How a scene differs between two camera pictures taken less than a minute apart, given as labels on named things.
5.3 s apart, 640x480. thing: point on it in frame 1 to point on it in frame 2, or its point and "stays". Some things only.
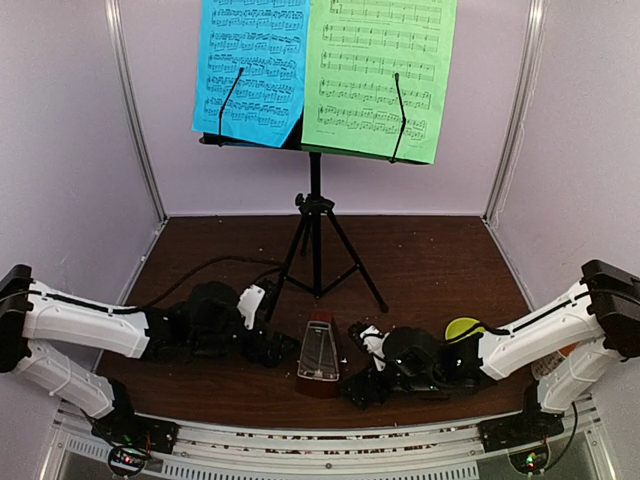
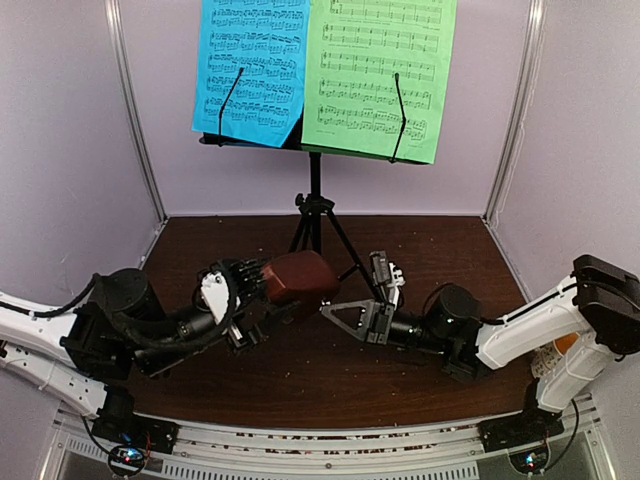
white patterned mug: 541,367 stays
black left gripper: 271,357 to 253,337
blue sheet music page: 268,39 stays
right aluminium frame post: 536,15 stays
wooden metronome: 318,374 to 300,277
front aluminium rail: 438,452 stays
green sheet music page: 355,48 stays
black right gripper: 359,399 to 380,322
